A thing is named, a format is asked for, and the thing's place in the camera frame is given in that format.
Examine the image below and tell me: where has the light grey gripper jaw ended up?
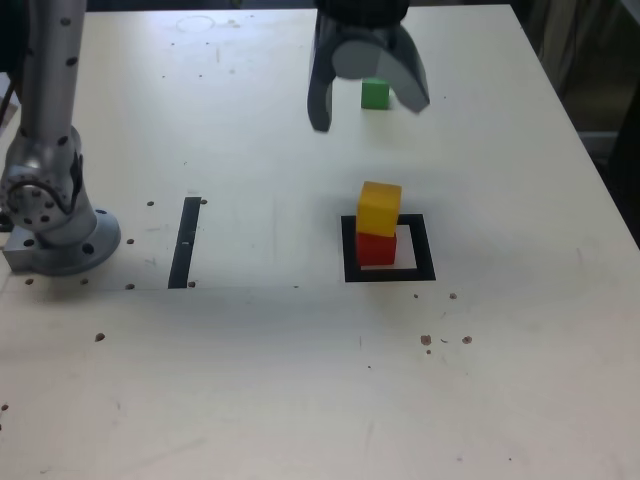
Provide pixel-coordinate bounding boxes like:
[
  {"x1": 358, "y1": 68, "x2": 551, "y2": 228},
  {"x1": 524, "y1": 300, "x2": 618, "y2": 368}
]
[{"x1": 332, "y1": 25, "x2": 432, "y2": 115}]

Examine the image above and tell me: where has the black tape strip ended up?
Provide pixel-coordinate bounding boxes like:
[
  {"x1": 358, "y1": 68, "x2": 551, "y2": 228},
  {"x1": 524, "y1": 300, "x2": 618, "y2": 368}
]
[{"x1": 167, "y1": 196, "x2": 202, "y2": 290}]

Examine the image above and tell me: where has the black tape square outline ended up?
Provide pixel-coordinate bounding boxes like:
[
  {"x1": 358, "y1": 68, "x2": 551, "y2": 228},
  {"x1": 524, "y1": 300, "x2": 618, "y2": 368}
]
[{"x1": 340, "y1": 213, "x2": 437, "y2": 284}]

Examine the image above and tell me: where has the yellow cube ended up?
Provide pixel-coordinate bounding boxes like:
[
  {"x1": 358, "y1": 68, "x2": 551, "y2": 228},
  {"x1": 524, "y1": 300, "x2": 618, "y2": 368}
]
[{"x1": 356, "y1": 180, "x2": 404, "y2": 238}]

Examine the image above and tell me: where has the green cube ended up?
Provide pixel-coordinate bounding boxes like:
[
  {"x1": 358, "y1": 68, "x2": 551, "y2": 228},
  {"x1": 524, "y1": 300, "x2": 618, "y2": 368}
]
[{"x1": 360, "y1": 77, "x2": 391, "y2": 110}]

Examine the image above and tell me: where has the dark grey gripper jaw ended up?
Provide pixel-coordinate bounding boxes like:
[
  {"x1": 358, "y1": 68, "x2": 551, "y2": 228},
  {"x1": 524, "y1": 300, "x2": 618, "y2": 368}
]
[{"x1": 305, "y1": 14, "x2": 349, "y2": 134}]

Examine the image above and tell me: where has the red cube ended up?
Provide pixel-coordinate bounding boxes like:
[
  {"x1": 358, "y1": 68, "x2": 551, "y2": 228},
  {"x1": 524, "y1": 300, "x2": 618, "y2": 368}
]
[{"x1": 355, "y1": 230, "x2": 399, "y2": 267}]

